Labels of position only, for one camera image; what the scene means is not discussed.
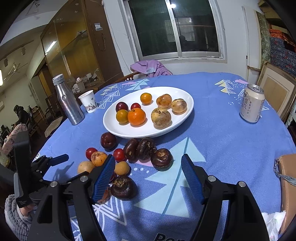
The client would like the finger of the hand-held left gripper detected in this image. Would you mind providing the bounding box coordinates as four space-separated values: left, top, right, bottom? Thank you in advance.
31 153 69 172

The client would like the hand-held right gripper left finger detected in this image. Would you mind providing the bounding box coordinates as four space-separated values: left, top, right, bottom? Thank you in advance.
29 154 116 241

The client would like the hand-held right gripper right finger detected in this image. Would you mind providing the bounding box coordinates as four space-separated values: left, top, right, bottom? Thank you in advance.
181 153 270 241

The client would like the small orange loquat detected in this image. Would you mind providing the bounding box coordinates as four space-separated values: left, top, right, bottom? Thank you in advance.
114 161 130 176

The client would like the dark brown water chestnut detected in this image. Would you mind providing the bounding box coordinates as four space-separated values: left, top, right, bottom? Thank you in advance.
123 138 140 163
150 148 174 171
110 175 137 200
136 137 157 161

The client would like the dark red plum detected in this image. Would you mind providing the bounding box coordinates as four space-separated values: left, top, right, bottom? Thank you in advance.
115 101 129 113
100 132 117 149

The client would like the yellow-green mandarin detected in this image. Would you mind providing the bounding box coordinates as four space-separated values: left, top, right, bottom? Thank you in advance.
116 109 129 124

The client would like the white oval plate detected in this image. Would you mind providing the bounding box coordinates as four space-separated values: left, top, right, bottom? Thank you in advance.
103 86 194 139

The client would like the person's left forearm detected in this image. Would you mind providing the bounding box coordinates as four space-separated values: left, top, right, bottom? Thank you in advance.
5 194 34 241

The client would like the person's left hand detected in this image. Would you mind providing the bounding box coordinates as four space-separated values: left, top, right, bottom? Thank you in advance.
20 204 35 219

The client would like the floral cloth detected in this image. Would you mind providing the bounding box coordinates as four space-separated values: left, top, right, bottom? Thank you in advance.
2 124 28 153

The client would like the woven hand fan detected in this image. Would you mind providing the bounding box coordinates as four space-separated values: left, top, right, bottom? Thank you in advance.
44 116 63 137

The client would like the blue printed tablecloth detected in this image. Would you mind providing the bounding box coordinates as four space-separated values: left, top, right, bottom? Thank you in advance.
35 72 296 241

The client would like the stainless steel bottle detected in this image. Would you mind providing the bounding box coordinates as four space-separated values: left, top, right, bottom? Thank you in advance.
52 74 85 126

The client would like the white paper cup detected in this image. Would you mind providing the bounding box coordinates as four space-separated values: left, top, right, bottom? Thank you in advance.
78 90 97 114

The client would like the crumpled white tissue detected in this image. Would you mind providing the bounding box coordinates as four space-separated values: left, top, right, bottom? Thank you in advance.
262 210 287 241

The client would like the pale beverage can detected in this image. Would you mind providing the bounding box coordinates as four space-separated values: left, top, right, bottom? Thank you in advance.
239 83 265 123

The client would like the ceiling fan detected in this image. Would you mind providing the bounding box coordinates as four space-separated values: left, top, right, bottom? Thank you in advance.
5 61 23 76

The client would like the brown cardboard box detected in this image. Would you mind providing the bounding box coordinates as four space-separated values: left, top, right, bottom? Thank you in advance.
276 153 296 234

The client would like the wooden chair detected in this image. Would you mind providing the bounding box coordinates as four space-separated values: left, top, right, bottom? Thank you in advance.
111 72 141 85

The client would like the wooden glass cabinet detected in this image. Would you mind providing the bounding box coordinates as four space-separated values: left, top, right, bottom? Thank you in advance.
40 0 123 91

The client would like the purple garment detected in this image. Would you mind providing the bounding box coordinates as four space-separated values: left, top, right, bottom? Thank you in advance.
130 60 173 78

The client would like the sliding window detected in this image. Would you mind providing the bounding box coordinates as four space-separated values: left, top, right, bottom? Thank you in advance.
118 0 228 64

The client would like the stack of patterned boxes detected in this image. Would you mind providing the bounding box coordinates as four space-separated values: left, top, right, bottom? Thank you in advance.
266 23 296 77

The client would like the patterned board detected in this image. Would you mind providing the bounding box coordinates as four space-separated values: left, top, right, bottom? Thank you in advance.
258 11 271 64

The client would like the grey strap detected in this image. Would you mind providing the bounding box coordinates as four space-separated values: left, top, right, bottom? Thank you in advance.
273 158 296 187

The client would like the white wall trunking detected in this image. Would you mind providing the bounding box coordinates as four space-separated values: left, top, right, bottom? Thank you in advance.
242 6 251 70

